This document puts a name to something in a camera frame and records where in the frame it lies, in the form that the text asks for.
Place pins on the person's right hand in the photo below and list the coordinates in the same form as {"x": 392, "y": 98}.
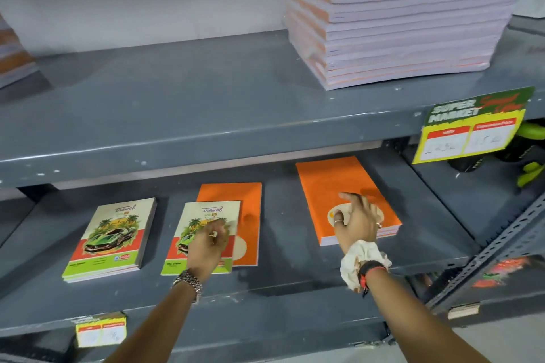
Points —
{"x": 360, "y": 226}

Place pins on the orange white notebook pile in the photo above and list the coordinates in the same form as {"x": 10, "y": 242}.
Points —
{"x": 15, "y": 61}

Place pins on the person's right thumb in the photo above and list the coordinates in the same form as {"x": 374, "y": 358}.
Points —
{"x": 339, "y": 220}

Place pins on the large green yellow price tag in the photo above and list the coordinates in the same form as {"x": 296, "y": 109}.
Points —
{"x": 470, "y": 128}

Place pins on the white shelf label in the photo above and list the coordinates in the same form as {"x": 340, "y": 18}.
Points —
{"x": 463, "y": 311}

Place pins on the grey metal shelf rack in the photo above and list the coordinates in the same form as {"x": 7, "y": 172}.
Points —
{"x": 179, "y": 99}

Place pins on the thin orange notebook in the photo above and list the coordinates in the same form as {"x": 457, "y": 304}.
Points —
{"x": 245, "y": 201}

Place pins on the grey slotted metal upright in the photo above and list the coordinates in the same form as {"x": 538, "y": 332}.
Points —
{"x": 494, "y": 248}

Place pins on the white scrunchie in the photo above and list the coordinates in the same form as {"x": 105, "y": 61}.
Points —
{"x": 357, "y": 256}

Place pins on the person's right forearm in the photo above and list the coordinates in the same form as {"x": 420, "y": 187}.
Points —
{"x": 421, "y": 324}

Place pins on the red green packet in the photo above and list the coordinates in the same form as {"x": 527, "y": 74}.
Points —
{"x": 502, "y": 271}

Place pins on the car print notebook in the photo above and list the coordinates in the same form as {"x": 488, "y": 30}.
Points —
{"x": 110, "y": 239}
{"x": 187, "y": 222}

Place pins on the small green yellow price tag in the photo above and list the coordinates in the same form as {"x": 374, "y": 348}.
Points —
{"x": 101, "y": 331}

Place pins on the green black bottle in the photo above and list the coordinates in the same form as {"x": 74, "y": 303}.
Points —
{"x": 532, "y": 173}
{"x": 526, "y": 137}

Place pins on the person's left fingers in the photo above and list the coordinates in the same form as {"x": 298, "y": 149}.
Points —
{"x": 219, "y": 233}

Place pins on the black red wristband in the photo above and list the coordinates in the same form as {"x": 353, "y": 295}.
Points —
{"x": 370, "y": 267}

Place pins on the person's left forearm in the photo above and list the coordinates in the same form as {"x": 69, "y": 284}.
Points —
{"x": 161, "y": 324}

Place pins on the thick orange notebook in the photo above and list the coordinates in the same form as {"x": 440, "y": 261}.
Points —
{"x": 323, "y": 188}

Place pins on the person's left hand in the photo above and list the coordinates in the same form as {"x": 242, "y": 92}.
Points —
{"x": 204, "y": 252}

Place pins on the stack of orange notebooks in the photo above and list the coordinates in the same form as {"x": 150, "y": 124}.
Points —
{"x": 404, "y": 31}

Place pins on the silver wristwatch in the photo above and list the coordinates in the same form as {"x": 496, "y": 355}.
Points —
{"x": 189, "y": 279}

